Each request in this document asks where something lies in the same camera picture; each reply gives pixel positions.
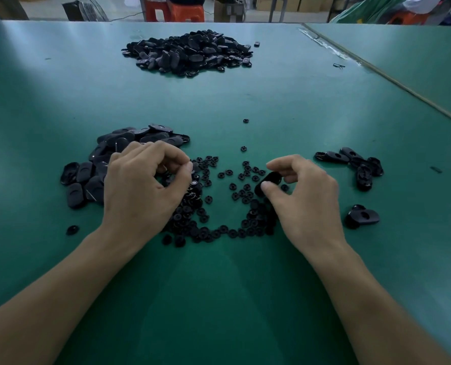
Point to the person's left hand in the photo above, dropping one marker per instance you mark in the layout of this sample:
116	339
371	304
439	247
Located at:
138	197

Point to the person's right hand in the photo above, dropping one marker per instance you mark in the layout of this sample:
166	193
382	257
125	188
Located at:
309	209

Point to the pile of black oval shells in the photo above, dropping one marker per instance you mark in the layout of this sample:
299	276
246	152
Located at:
358	167

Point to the pile of small black buttons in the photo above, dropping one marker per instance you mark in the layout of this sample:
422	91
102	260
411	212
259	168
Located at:
203	216

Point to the person's left forearm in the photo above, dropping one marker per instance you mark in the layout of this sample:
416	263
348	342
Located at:
47	308

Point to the person's right forearm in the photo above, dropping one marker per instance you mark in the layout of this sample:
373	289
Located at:
385	315

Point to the small black plastic scrap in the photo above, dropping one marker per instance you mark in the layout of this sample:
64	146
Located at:
339	65

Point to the red plastic stool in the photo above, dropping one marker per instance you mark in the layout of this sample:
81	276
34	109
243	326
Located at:
406	17
156	9
186	12

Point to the grey floor fan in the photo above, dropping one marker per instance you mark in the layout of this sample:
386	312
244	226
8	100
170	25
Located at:
85	9

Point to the green striped bag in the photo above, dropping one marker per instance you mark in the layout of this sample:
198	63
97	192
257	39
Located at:
368	9

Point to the small open cardboard box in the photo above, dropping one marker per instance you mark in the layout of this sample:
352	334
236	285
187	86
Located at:
229	9

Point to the large brown cardboard box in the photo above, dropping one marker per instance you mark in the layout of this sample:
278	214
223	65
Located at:
5	6

